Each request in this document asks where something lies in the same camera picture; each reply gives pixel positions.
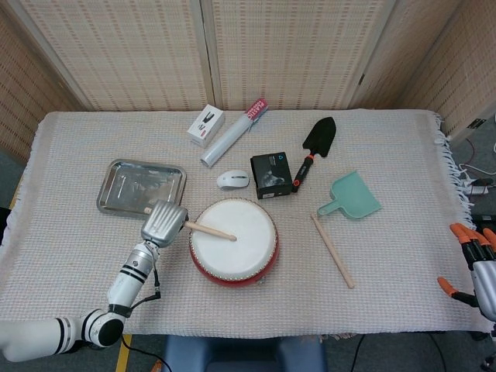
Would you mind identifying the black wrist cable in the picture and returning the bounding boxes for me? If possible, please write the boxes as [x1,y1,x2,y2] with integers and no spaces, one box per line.
[129,267,163,311]

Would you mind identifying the red drum with white skin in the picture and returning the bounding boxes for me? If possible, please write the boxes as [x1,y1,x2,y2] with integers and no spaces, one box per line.
[188,198,280,288]

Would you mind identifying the white computer mouse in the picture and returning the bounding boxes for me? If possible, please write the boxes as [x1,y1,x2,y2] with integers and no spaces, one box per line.
[215,169,250,191]

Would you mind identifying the black garden trowel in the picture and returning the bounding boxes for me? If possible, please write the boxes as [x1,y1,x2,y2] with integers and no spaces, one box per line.
[291,116,337,194]

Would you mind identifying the woven beige tablecloth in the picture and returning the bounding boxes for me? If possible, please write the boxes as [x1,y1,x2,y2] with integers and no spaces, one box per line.
[0,108,496,336]

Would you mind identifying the woven folding screen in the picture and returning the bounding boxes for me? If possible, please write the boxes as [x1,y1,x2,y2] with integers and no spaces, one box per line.
[0,0,496,164]

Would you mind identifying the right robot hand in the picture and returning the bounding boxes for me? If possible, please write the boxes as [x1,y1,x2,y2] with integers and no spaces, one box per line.
[436,222,496,322]

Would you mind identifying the blue padded seat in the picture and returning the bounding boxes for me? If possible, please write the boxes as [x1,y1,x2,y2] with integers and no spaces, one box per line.
[160,333,329,372]

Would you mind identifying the wooden drumstick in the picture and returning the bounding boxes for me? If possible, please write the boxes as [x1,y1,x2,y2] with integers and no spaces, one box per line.
[143,208,238,243]
[309,212,356,290]

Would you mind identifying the small white product box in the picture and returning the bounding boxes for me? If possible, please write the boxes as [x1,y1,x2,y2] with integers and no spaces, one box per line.
[186,103,226,149]

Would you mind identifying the teal plastic dustpan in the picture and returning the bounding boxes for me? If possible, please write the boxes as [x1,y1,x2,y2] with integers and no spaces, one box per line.
[316,170,383,221]

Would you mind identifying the black product box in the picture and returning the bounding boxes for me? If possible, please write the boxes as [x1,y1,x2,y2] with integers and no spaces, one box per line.
[250,151,293,201]

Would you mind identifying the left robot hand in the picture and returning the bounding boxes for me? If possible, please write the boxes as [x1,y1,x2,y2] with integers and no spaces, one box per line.
[139,199,190,249]

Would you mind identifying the white plastic wrap roll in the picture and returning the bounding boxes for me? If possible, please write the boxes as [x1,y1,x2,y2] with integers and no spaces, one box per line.
[199,98,269,170]

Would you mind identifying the square stainless steel tray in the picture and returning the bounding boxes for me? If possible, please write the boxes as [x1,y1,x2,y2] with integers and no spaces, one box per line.
[95,158,188,218]

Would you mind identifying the white power strip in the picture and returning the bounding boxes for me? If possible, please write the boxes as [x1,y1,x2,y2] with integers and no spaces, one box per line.
[463,178,492,197]

